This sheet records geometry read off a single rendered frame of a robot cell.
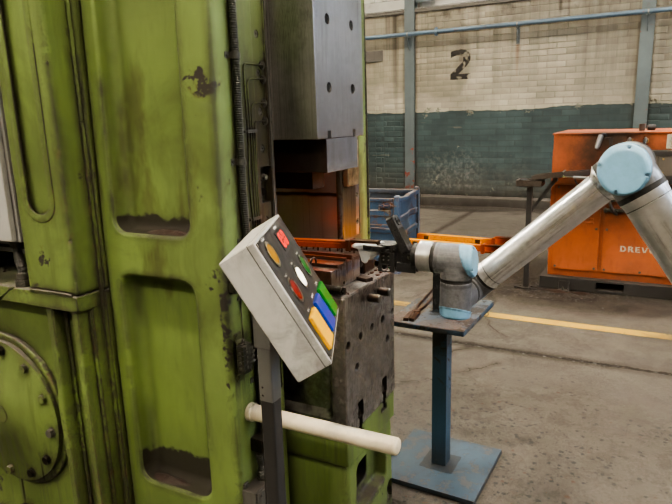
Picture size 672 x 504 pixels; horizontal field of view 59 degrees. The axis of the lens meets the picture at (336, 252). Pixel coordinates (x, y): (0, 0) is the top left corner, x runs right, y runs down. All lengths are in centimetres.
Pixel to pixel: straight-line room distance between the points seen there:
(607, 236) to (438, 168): 488
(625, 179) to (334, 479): 122
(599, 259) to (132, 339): 403
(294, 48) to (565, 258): 386
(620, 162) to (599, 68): 763
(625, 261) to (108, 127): 419
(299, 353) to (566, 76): 825
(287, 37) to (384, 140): 825
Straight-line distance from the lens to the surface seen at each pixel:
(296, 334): 116
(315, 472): 204
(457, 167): 952
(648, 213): 154
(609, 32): 917
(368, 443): 157
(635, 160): 152
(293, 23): 171
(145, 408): 200
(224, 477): 184
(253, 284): 114
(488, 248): 225
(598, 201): 171
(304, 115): 168
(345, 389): 182
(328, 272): 176
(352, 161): 185
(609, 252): 516
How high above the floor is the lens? 142
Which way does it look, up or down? 13 degrees down
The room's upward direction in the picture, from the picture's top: 2 degrees counter-clockwise
